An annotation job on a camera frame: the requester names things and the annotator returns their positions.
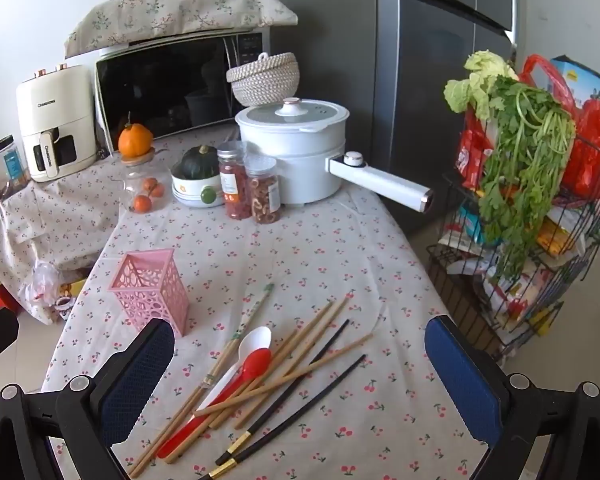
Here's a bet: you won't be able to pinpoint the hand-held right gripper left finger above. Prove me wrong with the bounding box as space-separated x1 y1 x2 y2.
0 317 176 480

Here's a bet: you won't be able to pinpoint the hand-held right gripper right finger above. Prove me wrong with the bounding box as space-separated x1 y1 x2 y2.
424 315 600 480

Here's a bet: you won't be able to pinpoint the pink perforated utensil holder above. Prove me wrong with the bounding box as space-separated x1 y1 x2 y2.
107 249 191 339

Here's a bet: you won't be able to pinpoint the green printed chopstick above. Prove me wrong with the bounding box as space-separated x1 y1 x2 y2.
130 335 243 480
129 284 276 468

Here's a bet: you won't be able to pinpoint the red plastic spoon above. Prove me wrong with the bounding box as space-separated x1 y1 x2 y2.
156 347 273 460

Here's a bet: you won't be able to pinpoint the white plastic spoon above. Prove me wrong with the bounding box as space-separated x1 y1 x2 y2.
192 326 272 418

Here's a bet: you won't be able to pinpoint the wooden chopstick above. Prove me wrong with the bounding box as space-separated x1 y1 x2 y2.
232 290 358 431
166 327 303 462
194 334 375 417
207 301 336 431

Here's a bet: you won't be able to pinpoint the black chopstick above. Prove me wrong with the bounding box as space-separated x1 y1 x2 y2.
196 354 368 480
215 319 351 466

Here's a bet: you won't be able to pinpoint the clear plastic bag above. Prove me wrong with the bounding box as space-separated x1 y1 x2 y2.
25 260 63 321

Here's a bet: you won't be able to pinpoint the cherry print tablecloth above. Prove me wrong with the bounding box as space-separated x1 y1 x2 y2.
0 145 241 328
40 180 486 480

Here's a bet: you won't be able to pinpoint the blue snack packet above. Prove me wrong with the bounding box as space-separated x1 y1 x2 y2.
452 205 486 241

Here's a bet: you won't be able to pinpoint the black lid jar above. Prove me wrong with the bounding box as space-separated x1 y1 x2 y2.
0 135 31 191

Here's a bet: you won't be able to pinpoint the yellow snack packet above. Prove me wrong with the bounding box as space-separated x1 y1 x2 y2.
537 220 581 256

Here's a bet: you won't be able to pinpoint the white flower print bowl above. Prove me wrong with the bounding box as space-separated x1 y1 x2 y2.
171 170 227 209

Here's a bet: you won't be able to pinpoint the jar of red dried fruit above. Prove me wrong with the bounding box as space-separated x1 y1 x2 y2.
216 141 253 222

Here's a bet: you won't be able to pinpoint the jar of dried fruit rings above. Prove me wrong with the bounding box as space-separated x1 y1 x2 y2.
243 155 282 225

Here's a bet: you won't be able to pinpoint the green kabocha squash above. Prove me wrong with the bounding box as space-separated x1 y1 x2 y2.
181 145 220 179

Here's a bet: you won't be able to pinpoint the red snack package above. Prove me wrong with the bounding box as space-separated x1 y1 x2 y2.
455 110 496 191

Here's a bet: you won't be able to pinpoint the white air fryer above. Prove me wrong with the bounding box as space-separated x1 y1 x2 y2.
15 62 98 183

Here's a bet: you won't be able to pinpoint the leafy green herbs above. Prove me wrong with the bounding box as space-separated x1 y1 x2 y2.
472 75 578 281

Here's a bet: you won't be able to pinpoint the large orange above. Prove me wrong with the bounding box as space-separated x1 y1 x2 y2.
118 112 154 157

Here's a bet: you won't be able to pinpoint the red plastic bag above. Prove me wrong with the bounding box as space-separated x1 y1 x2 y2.
517 55 600 201

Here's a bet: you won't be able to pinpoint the white electric cooking pot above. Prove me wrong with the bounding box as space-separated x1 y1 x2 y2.
235 96 436 216

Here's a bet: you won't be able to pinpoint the black microwave oven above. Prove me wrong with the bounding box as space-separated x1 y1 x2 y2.
95 30 273 153

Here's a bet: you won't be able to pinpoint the napa cabbage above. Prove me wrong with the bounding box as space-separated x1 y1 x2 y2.
444 50 518 121

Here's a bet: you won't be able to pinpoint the grey refrigerator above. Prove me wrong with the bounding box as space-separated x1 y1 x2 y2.
267 0 518 238

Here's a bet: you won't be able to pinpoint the woven lidded basket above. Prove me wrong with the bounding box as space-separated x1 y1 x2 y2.
226 52 301 108

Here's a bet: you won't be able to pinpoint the blue cardboard box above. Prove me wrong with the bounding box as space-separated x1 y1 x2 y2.
550 56 600 106

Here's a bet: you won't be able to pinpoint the floral cloth cover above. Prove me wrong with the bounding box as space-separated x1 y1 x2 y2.
64 0 299 59

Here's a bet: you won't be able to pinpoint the black wire rack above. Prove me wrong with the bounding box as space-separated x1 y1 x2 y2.
425 125 600 361

